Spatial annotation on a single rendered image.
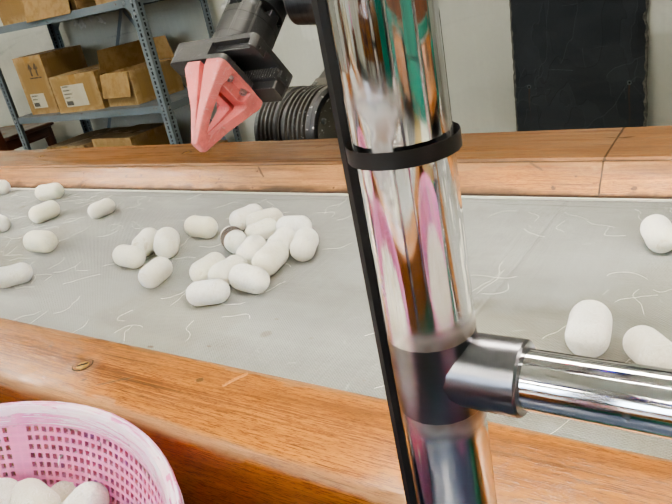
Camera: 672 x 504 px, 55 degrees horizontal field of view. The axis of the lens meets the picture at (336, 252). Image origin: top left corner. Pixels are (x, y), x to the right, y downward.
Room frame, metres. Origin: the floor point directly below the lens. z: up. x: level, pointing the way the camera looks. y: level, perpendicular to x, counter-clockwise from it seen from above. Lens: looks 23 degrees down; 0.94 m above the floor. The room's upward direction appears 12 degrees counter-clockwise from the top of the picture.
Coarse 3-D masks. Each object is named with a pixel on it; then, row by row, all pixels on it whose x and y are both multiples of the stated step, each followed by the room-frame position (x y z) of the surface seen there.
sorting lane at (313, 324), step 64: (64, 192) 0.85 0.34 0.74; (128, 192) 0.78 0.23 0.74; (192, 192) 0.72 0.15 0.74; (256, 192) 0.67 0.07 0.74; (0, 256) 0.63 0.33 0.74; (64, 256) 0.59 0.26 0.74; (192, 256) 0.52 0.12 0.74; (320, 256) 0.46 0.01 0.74; (512, 256) 0.40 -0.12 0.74; (576, 256) 0.38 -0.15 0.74; (640, 256) 0.36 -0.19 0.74; (64, 320) 0.44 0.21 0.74; (128, 320) 0.42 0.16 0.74; (192, 320) 0.40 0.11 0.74; (256, 320) 0.38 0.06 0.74; (320, 320) 0.36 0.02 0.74; (512, 320) 0.32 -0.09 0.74; (640, 320) 0.29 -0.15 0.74; (320, 384) 0.29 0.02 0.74; (640, 448) 0.20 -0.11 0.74
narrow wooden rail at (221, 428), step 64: (0, 320) 0.41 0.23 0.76; (0, 384) 0.33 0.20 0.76; (64, 384) 0.30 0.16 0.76; (128, 384) 0.29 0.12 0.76; (192, 384) 0.28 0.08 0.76; (256, 384) 0.27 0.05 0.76; (0, 448) 0.35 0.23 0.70; (192, 448) 0.24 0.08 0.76; (256, 448) 0.22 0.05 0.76; (320, 448) 0.21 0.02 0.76; (384, 448) 0.20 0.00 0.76; (512, 448) 0.19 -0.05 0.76; (576, 448) 0.18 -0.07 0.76
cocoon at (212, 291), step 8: (208, 280) 0.42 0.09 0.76; (216, 280) 0.42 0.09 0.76; (192, 288) 0.42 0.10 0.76; (200, 288) 0.41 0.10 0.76; (208, 288) 0.41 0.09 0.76; (216, 288) 0.41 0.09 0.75; (224, 288) 0.41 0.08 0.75; (192, 296) 0.41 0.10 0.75; (200, 296) 0.41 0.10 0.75; (208, 296) 0.41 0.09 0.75; (216, 296) 0.41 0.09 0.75; (224, 296) 0.41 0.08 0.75; (192, 304) 0.42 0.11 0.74; (200, 304) 0.41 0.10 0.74; (208, 304) 0.41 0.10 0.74
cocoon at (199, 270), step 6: (216, 252) 0.47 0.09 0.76; (204, 258) 0.46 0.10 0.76; (210, 258) 0.46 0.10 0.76; (216, 258) 0.46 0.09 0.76; (222, 258) 0.47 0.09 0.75; (192, 264) 0.46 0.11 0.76; (198, 264) 0.45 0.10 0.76; (204, 264) 0.45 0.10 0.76; (210, 264) 0.46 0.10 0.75; (192, 270) 0.45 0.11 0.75; (198, 270) 0.45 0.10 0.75; (204, 270) 0.45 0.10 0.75; (192, 276) 0.45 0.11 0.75; (198, 276) 0.45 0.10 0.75; (204, 276) 0.45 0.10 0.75
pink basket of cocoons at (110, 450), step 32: (0, 416) 0.28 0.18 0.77; (32, 416) 0.28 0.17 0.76; (64, 416) 0.27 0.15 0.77; (96, 416) 0.26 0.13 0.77; (32, 448) 0.28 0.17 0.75; (64, 448) 0.27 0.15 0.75; (96, 448) 0.26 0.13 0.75; (128, 448) 0.24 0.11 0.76; (64, 480) 0.27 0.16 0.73; (96, 480) 0.26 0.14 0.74; (128, 480) 0.24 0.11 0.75; (160, 480) 0.21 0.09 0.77
